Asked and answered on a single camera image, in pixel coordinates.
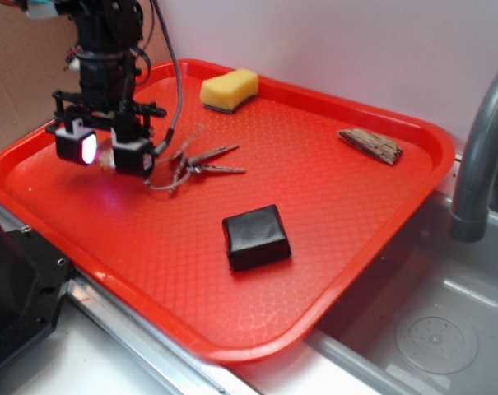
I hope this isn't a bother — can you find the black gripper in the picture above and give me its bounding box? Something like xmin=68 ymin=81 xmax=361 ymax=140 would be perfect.
xmin=45 ymin=91 xmax=167 ymax=178

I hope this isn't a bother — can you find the orange spiral seashell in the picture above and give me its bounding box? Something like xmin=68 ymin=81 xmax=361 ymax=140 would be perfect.
xmin=95 ymin=138 xmax=116 ymax=172

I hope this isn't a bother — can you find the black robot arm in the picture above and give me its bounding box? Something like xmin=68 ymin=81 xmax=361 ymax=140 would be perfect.
xmin=17 ymin=1 xmax=166 ymax=178

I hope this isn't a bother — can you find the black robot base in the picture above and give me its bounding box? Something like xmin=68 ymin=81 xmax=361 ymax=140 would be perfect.
xmin=0 ymin=225 xmax=72 ymax=370

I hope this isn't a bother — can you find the silver key bunch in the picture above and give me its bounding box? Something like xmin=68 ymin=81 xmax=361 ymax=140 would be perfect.
xmin=143 ymin=123 xmax=246 ymax=194

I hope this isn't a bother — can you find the yellow sponge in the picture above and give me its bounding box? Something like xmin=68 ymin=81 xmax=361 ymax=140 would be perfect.
xmin=200 ymin=68 xmax=259 ymax=114

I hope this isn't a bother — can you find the red plastic tray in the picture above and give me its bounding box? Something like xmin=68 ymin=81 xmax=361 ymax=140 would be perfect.
xmin=0 ymin=60 xmax=454 ymax=365

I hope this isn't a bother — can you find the black leather wallet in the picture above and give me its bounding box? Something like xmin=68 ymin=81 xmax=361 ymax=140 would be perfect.
xmin=222 ymin=204 xmax=291 ymax=272

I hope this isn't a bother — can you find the brown wood piece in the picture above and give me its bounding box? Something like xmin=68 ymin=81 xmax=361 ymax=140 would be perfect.
xmin=337 ymin=128 xmax=403 ymax=165

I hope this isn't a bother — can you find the grey plastic sink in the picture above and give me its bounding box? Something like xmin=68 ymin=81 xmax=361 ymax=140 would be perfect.
xmin=231 ymin=193 xmax=498 ymax=395

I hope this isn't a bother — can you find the grey faucet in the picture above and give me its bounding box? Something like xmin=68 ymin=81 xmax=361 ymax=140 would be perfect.
xmin=449 ymin=73 xmax=498 ymax=243

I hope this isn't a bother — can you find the grey cable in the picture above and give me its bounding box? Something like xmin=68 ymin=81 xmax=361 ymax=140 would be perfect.
xmin=151 ymin=0 xmax=184 ymax=156

